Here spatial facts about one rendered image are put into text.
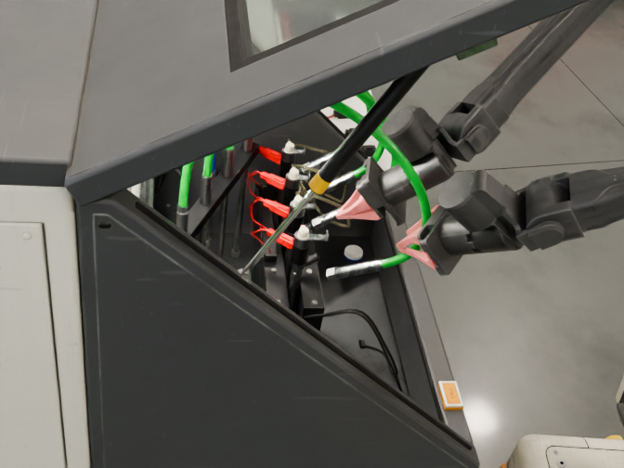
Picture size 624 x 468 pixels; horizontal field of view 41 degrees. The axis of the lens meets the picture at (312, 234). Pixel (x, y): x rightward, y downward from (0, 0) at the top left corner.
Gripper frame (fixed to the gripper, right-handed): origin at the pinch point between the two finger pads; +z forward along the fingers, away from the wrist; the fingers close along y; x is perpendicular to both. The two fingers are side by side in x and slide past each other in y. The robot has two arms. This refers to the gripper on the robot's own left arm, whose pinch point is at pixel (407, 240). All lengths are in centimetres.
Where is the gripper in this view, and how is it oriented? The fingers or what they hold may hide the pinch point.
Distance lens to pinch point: 124.6
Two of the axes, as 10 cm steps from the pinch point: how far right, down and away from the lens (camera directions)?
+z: -6.3, 0.9, 7.7
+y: -5.6, 6.4, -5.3
